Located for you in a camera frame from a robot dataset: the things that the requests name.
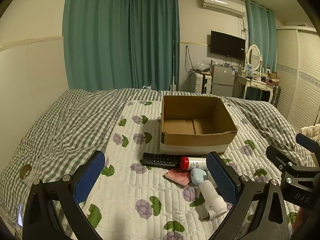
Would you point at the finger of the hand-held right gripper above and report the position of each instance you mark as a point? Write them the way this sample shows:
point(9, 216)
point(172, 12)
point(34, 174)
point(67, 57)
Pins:
point(308, 142)
point(278, 156)

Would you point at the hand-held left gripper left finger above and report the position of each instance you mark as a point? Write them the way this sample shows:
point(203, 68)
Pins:
point(90, 176)

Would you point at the dark suitcase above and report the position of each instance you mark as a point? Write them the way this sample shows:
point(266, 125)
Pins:
point(276, 95)

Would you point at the black remote control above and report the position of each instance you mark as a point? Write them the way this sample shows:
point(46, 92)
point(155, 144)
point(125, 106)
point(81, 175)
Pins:
point(160, 158)

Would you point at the grey checkered blanket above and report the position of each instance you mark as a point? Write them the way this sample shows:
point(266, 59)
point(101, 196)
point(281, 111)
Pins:
point(62, 120)

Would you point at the white oval mirror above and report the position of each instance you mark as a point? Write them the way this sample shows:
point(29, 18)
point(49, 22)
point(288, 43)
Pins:
point(254, 56)

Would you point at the cream quilted cushion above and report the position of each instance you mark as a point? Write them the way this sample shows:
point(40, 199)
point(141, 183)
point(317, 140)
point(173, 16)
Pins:
point(311, 131)

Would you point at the white cylindrical device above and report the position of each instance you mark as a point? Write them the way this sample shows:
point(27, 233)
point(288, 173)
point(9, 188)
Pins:
point(212, 200)

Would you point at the pink booklet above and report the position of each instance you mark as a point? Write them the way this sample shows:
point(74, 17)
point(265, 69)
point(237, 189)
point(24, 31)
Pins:
point(178, 176)

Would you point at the white suitcase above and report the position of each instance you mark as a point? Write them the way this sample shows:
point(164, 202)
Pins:
point(198, 83)

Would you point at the green curtain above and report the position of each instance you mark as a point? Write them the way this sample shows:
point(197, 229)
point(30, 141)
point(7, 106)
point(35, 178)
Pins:
point(97, 35)
point(260, 30)
point(155, 37)

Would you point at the white dressing table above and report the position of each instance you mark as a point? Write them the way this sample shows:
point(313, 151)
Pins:
point(252, 82)

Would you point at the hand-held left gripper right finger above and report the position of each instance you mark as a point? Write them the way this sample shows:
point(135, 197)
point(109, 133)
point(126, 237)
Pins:
point(222, 180)

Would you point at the clear plastic bag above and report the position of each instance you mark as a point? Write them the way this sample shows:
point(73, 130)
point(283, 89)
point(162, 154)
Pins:
point(201, 67)

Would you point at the black wall television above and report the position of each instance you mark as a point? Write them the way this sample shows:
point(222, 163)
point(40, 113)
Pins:
point(227, 45)

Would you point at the white slatted wardrobe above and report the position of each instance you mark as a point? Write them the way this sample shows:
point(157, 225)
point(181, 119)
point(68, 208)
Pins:
point(302, 80)

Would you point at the white floral quilt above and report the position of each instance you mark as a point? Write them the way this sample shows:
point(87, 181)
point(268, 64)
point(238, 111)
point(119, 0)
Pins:
point(150, 180)

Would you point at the silver small fridge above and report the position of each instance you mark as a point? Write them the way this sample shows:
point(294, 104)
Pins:
point(222, 80)

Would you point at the cardboard box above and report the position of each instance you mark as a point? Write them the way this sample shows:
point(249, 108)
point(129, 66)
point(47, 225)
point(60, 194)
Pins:
point(175, 140)

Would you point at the light blue earbud case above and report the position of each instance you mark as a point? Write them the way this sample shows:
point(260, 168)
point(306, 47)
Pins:
point(197, 176)

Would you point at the white tube with red cap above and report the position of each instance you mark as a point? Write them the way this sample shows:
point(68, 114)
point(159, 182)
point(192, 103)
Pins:
point(197, 164)

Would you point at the white air conditioner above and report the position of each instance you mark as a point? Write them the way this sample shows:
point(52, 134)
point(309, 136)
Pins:
point(222, 3)

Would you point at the white mop pole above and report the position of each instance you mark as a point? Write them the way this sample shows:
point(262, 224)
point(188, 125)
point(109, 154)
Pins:
point(173, 65)

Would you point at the tape roll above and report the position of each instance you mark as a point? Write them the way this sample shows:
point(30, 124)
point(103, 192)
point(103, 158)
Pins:
point(25, 180)

